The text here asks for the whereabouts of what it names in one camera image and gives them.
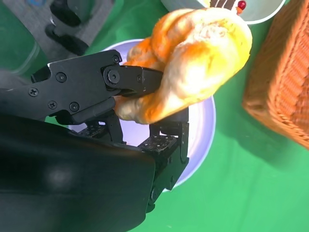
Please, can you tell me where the orange ring donut bread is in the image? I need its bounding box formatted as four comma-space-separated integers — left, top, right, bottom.
115, 7, 253, 126

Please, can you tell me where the green tablecloth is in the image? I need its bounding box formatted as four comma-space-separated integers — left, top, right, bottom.
0, 0, 309, 232

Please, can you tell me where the grey-green round bowl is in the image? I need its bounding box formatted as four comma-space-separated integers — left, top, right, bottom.
160, 0, 287, 26

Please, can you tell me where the chocolate layer cake slice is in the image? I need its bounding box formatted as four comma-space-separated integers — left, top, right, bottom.
210, 0, 248, 15

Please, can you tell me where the pale lavender round plate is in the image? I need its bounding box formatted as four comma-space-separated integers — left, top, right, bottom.
67, 38, 217, 194

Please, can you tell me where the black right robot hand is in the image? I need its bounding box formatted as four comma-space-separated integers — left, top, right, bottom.
0, 49, 191, 232

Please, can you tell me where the orange wicker basket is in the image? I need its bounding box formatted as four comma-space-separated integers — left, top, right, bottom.
242, 0, 309, 149

